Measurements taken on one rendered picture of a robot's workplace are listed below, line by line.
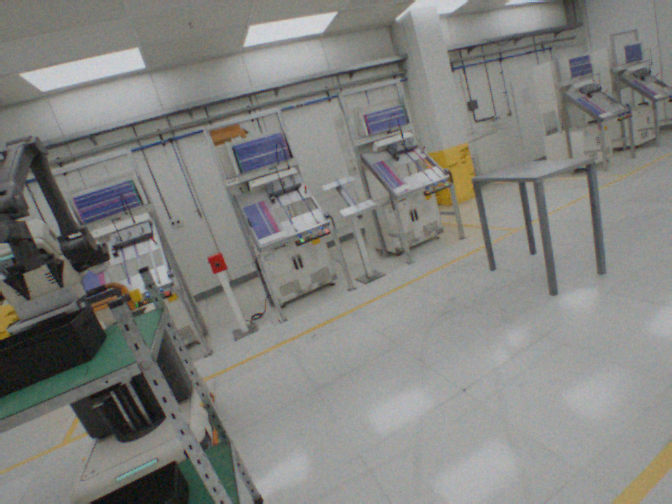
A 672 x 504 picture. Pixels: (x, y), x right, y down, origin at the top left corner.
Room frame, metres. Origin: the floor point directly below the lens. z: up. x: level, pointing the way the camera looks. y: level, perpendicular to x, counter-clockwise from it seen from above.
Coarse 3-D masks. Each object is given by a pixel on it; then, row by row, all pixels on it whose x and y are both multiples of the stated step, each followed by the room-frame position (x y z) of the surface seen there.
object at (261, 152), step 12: (240, 144) 3.49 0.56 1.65; (252, 144) 3.49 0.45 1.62; (264, 144) 3.53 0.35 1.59; (240, 156) 3.45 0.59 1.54; (252, 156) 3.48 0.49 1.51; (264, 156) 3.52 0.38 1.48; (276, 156) 3.55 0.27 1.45; (288, 156) 3.59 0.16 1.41; (240, 168) 3.48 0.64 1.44; (252, 168) 3.47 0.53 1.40
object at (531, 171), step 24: (504, 168) 2.60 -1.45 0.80; (528, 168) 2.30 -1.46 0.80; (552, 168) 2.06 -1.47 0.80; (480, 192) 2.61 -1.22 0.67; (480, 216) 2.62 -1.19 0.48; (528, 216) 2.66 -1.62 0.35; (600, 216) 2.00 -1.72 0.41; (528, 240) 2.68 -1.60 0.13; (600, 240) 2.00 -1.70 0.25; (552, 264) 1.95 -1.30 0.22; (600, 264) 2.01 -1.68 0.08; (552, 288) 1.95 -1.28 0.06
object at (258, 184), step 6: (294, 168) 3.62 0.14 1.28; (276, 174) 3.55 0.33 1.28; (282, 174) 3.55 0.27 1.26; (288, 174) 3.55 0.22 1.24; (294, 174) 3.58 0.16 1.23; (258, 180) 3.49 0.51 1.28; (264, 180) 3.49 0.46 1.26; (270, 180) 3.49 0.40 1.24; (276, 180) 3.52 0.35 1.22; (252, 186) 3.43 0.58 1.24; (258, 186) 3.46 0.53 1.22; (264, 186) 3.49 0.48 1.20
